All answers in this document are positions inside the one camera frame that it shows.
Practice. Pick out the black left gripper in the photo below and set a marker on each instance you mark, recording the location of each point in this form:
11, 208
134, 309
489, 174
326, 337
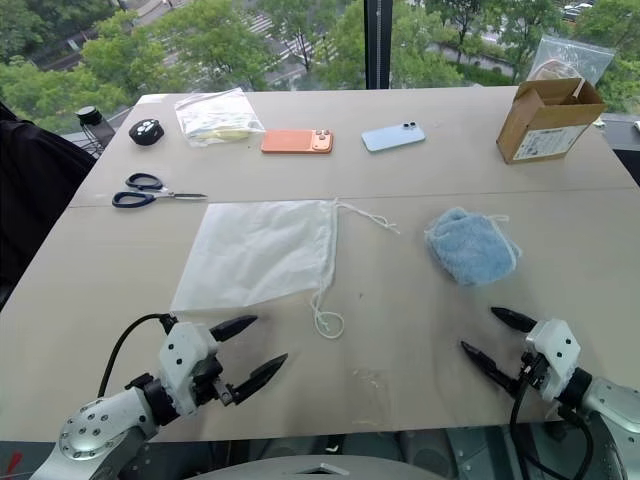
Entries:
212, 377

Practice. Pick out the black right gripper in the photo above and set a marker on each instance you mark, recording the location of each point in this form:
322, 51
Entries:
534, 371

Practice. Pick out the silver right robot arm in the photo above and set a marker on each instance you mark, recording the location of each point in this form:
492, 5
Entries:
615, 405

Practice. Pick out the blue fluffy cloth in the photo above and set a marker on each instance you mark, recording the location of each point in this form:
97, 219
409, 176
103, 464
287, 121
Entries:
470, 247

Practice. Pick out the clear zip bag yellow contents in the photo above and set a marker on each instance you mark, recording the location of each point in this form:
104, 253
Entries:
215, 117

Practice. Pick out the large clear zip bag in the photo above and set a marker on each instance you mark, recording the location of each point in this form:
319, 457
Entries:
575, 57

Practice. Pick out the small clear plastic sleeve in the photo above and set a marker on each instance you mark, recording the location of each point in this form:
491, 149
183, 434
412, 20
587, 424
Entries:
372, 395

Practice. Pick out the orange smartphone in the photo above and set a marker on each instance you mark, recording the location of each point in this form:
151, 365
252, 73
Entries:
290, 141

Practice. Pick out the open brown cardboard box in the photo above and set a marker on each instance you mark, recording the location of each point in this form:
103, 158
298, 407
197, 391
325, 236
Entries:
530, 125

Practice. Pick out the light blue smartphone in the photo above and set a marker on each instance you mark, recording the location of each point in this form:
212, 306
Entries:
390, 137

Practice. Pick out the black round case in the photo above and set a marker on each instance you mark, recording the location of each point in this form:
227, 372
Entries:
145, 135

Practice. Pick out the black chair back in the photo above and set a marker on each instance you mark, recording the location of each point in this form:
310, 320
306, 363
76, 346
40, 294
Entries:
35, 190

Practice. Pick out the black knob stand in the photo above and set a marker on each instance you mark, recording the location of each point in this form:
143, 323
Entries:
89, 116

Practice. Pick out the black window mullion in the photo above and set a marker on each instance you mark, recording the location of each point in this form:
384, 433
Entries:
377, 45

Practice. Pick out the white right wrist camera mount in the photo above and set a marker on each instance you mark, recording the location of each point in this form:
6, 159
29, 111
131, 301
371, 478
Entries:
557, 350

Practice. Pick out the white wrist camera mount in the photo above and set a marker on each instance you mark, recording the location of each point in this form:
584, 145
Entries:
557, 350
182, 360

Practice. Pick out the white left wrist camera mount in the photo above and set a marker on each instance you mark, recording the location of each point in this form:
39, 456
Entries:
182, 360

